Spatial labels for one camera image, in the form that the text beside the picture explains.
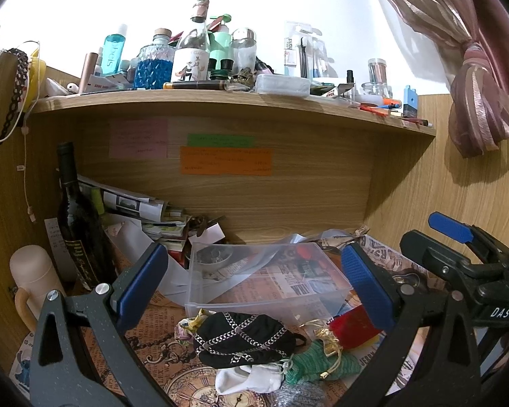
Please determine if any green sticky note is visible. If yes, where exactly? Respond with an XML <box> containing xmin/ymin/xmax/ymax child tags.
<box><xmin>187</xmin><ymin>133</ymin><xmax>256</xmax><ymax>148</ymax></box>

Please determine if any clear plastic storage bin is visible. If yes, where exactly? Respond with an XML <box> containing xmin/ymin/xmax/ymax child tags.
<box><xmin>185</xmin><ymin>243</ymin><xmax>352</xmax><ymax>326</ymax></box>

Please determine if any red fabric pouch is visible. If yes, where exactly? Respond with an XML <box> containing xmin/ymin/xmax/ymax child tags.
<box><xmin>329</xmin><ymin>305</ymin><xmax>381</xmax><ymax>350</ymax></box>

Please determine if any rose gold tube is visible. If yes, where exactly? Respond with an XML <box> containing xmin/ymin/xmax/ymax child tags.
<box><xmin>79</xmin><ymin>53</ymin><xmax>98</xmax><ymax>94</ymax></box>

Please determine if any green knitted pouch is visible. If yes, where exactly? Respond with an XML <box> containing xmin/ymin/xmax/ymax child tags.
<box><xmin>284</xmin><ymin>340</ymin><xmax>361</xmax><ymax>385</ymax></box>

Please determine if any grey glittery pouch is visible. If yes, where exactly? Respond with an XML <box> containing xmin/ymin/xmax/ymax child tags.
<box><xmin>272</xmin><ymin>382</ymin><xmax>325</xmax><ymax>407</ymax></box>

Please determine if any rolled magazine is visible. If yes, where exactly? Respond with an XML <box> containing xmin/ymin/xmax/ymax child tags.
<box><xmin>78</xmin><ymin>175</ymin><xmax>168</xmax><ymax>222</ymax></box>

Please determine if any clear flat plastic box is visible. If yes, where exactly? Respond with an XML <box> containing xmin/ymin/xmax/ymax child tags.
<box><xmin>254</xmin><ymin>74</ymin><xmax>310</xmax><ymax>97</ymax></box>

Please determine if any turquoise liquid bottle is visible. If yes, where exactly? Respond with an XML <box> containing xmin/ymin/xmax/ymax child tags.
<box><xmin>100</xmin><ymin>33</ymin><xmax>126</xmax><ymax>76</ymax></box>

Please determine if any white sock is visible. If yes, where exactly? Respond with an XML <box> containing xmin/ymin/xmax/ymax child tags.
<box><xmin>215</xmin><ymin>363</ymin><xmax>285</xmax><ymax>395</ymax></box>

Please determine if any white paper sheet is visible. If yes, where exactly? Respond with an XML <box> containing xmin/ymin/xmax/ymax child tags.
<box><xmin>103</xmin><ymin>218</ymin><xmax>226</xmax><ymax>308</ymax></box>

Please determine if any vintage newspaper print mat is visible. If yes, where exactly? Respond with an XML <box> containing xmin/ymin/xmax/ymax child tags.
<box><xmin>8</xmin><ymin>228</ymin><xmax>509</xmax><ymax>407</ymax></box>

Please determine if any mint green bottle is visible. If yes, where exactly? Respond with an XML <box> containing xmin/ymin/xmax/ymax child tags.
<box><xmin>208</xmin><ymin>14</ymin><xmax>233</xmax><ymax>80</ymax></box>

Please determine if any black braided headband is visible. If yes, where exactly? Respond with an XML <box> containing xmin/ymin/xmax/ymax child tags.
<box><xmin>0</xmin><ymin>48</ymin><xmax>28</xmax><ymax>140</ymax></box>

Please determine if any orange sticky note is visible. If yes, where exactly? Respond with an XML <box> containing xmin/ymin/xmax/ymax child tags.
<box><xmin>180</xmin><ymin>146</ymin><xmax>274</xmax><ymax>176</ymax></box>

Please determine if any glass jar with metal lid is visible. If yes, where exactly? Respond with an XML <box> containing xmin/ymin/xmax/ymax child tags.
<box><xmin>231</xmin><ymin>27</ymin><xmax>256</xmax><ymax>75</ymax></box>

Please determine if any floral fabric scrunchie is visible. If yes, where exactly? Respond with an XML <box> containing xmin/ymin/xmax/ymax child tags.
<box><xmin>174</xmin><ymin>309</ymin><xmax>213</xmax><ymax>342</ymax></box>

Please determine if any pink striped curtain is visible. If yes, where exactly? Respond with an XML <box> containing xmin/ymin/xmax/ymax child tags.
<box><xmin>387</xmin><ymin>0</ymin><xmax>509</xmax><ymax>158</ymax></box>

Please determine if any black pouch with chain pattern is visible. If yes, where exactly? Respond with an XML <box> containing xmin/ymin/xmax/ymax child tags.
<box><xmin>193</xmin><ymin>312</ymin><xmax>307</xmax><ymax>369</ymax></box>

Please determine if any wooden shelf board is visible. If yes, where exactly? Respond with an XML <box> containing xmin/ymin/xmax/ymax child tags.
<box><xmin>33</xmin><ymin>89</ymin><xmax>436</xmax><ymax>138</ymax></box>

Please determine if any pink sticky note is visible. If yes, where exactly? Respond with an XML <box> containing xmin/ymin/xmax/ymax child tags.
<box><xmin>109</xmin><ymin>117</ymin><xmax>168</xmax><ymax>160</ymax></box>

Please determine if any white illustrated bottle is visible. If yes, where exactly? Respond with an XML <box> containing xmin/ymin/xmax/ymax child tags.
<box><xmin>171</xmin><ymin>0</ymin><xmax>210</xmax><ymax>82</ymax></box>

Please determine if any blue glass bottle with cork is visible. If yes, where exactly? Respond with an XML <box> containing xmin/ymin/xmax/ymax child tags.
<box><xmin>133</xmin><ymin>27</ymin><xmax>175</xmax><ymax>90</ymax></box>

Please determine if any small bowl with trinkets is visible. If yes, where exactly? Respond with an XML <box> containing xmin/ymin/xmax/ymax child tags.
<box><xmin>195</xmin><ymin>245</ymin><xmax>233</xmax><ymax>272</ymax></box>

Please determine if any stack of papers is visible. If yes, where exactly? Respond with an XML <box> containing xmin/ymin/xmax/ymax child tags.
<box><xmin>141</xmin><ymin>208</ymin><xmax>192</xmax><ymax>253</ymax></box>

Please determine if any dark wine bottle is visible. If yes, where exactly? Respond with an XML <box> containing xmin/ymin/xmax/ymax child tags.
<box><xmin>57</xmin><ymin>141</ymin><xmax>117</xmax><ymax>290</ymax></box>

